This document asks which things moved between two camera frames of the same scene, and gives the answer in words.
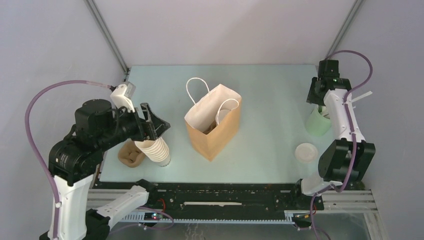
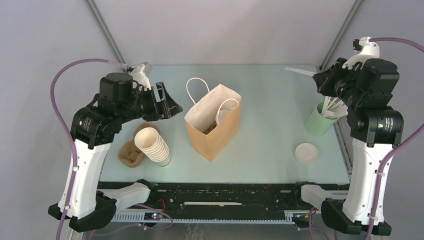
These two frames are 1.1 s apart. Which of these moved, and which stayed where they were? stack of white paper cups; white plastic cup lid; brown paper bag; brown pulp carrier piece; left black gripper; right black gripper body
Moved: right black gripper body; left black gripper
Stayed: brown paper bag; white plastic cup lid; brown pulp carrier piece; stack of white paper cups
